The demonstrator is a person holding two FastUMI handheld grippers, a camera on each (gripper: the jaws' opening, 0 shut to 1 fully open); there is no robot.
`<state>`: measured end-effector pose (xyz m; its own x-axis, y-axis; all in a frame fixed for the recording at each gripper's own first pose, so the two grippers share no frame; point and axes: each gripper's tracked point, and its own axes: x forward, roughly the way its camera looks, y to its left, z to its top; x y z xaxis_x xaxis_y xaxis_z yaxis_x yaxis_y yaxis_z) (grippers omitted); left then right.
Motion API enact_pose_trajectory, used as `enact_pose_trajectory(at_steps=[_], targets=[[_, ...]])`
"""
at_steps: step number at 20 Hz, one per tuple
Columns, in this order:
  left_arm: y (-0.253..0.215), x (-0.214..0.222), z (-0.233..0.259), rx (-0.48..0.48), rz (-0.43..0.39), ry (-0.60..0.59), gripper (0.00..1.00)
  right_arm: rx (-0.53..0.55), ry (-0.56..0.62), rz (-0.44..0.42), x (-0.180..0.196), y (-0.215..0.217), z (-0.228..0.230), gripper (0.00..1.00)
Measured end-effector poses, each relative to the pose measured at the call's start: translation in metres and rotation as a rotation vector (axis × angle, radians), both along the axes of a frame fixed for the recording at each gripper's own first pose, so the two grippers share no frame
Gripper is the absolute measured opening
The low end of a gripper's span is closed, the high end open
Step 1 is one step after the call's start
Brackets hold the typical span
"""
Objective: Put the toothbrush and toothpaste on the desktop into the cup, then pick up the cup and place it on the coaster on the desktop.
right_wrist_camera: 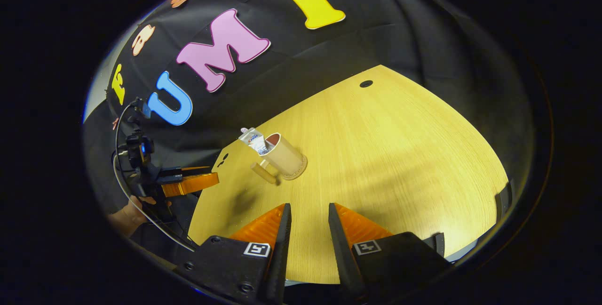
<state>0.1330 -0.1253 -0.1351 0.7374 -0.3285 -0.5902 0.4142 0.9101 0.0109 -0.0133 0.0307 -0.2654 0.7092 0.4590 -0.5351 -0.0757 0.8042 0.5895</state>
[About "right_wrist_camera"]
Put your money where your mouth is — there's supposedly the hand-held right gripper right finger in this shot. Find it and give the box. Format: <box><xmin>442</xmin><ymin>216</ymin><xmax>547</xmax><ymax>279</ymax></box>
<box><xmin>328</xmin><ymin>203</ymin><xmax>452</xmax><ymax>299</ymax></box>

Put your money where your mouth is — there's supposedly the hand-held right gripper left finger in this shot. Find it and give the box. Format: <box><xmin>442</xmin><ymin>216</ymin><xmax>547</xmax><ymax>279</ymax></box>
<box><xmin>174</xmin><ymin>203</ymin><xmax>292</xmax><ymax>305</ymax></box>

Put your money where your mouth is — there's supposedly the white toothpaste tube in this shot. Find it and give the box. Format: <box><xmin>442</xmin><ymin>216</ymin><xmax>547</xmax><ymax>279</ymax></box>
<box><xmin>239</xmin><ymin>128</ymin><xmax>269</xmax><ymax>156</ymax></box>

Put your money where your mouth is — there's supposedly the beige cup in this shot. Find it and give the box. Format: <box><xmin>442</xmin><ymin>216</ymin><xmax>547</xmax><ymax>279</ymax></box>
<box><xmin>250</xmin><ymin>132</ymin><xmax>309</xmax><ymax>185</ymax></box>

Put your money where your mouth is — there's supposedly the wooden desktop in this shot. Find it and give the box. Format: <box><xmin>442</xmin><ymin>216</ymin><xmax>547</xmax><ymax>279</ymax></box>
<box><xmin>188</xmin><ymin>65</ymin><xmax>509</xmax><ymax>284</ymax></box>

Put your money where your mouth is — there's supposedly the black backdrop cloth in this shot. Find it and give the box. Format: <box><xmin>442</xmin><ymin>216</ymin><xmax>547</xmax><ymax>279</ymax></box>
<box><xmin>84</xmin><ymin>0</ymin><xmax>537</xmax><ymax>249</ymax></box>

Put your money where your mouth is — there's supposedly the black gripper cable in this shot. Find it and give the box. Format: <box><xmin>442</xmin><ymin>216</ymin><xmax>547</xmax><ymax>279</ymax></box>
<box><xmin>114</xmin><ymin>101</ymin><xmax>143</xmax><ymax>188</ymax></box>

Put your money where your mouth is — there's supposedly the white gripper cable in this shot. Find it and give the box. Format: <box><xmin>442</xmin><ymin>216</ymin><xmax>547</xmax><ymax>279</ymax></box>
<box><xmin>113</xmin><ymin>154</ymin><xmax>197</xmax><ymax>252</ymax></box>

